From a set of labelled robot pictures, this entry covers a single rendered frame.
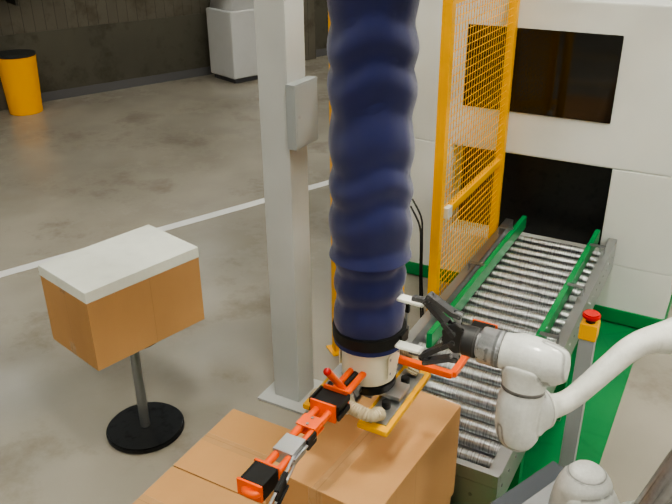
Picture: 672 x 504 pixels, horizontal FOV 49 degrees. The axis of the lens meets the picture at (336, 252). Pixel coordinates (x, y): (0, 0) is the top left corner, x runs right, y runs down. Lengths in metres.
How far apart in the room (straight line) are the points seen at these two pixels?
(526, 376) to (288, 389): 2.53
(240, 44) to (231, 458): 8.56
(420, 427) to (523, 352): 0.87
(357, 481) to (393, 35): 1.30
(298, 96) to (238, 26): 7.63
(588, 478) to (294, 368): 2.11
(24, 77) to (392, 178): 8.45
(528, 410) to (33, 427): 3.07
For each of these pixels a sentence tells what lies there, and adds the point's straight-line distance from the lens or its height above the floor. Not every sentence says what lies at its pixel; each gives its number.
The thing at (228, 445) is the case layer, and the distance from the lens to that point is 3.11.
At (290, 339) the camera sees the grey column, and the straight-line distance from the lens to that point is 3.95.
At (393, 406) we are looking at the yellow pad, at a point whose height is 1.13.
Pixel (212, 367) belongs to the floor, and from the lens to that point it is 4.52.
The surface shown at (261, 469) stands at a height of 1.25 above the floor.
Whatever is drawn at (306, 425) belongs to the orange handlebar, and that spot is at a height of 1.24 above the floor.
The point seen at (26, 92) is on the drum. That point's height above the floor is 0.29.
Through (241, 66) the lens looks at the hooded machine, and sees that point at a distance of 11.09.
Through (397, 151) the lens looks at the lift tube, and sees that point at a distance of 1.94.
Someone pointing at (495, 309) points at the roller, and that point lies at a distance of 4.05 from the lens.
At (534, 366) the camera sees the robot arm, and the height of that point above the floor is 1.58.
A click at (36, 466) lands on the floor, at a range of 4.09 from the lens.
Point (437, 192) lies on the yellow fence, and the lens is 3.83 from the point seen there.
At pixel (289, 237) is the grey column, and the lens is 3.65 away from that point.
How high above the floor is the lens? 2.55
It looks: 26 degrees down
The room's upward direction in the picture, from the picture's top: 1 degrees counter-clockwise
